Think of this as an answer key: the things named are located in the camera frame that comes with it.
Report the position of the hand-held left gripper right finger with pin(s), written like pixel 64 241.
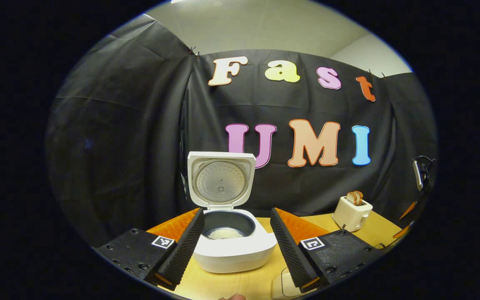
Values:
pixel 290 250

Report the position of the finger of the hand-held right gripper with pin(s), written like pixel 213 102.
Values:
pixel 408 210
pixel 402 231

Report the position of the white toaster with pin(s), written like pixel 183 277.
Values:
pixel 348 214

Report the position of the black backdrop cloth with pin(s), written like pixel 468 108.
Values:
pixel 140 125

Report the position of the brown bread slice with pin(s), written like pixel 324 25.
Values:
pixel 351 198
pixel 359 197

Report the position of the white rice grains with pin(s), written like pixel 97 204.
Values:
pixel 225 234

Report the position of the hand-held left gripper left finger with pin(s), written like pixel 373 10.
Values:
pixel 183 250

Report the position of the white rice cooker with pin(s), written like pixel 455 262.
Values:
pixel 231 258

